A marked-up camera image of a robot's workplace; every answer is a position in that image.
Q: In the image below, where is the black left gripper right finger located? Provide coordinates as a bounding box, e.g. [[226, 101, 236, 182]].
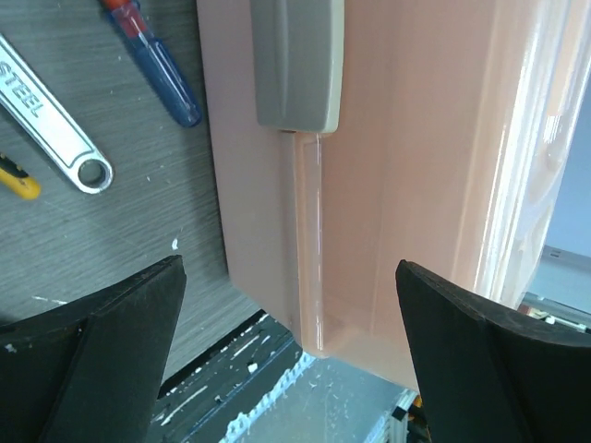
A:
[[395, 260, 590, 442]]

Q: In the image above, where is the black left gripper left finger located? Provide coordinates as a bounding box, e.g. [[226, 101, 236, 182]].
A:
[[1, 255, 187, 442]]

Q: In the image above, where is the pink plastic tool box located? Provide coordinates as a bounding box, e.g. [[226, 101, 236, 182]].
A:
[[197, 1, 590, 389]]

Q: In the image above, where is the grey tool box latch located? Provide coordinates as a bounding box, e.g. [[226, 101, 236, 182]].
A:
[[250, 0, 345, 134]]

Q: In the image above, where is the silver adjustable wrench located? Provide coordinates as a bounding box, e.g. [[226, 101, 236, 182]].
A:
[[1, 38, 114, 195]]

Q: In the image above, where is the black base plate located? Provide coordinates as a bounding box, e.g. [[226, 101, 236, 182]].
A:
[[146, 310, 303, 442]]

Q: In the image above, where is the white slotted cable duct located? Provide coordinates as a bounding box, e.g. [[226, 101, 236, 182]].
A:
[[219, 352, 317, 443]]

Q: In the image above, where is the blue handled screwdriver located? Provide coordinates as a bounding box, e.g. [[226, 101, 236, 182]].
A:
[[101, 1, 202, 127]]

